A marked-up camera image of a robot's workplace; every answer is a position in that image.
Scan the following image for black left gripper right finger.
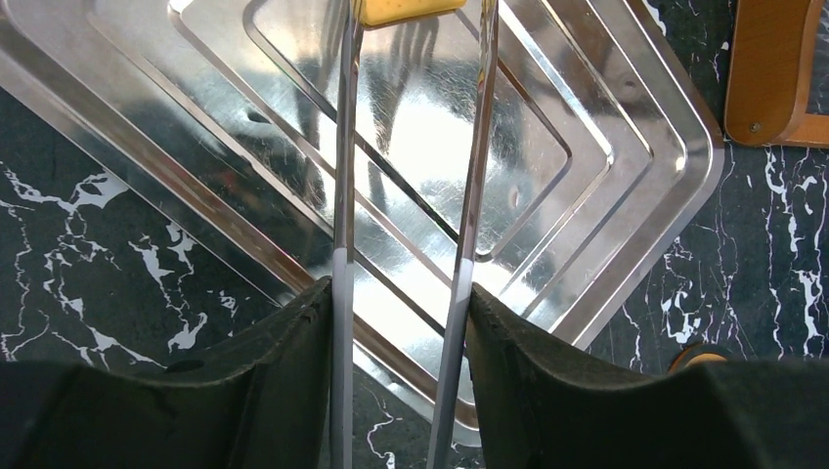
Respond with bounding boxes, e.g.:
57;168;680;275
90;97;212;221
465;286;828;468

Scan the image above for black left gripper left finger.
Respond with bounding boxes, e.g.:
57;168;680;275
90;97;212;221
1;277;332;468

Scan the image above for steel food tongs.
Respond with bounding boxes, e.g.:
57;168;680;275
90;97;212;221
328;0;500;469

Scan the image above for orange black round coaster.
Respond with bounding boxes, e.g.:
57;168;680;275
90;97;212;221
668;342;733;374

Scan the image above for steel serving tray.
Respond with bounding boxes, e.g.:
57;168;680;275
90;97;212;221
1;1;723;418

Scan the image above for wooden two-tier shelf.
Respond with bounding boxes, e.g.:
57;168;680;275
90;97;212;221
724;0;828;149

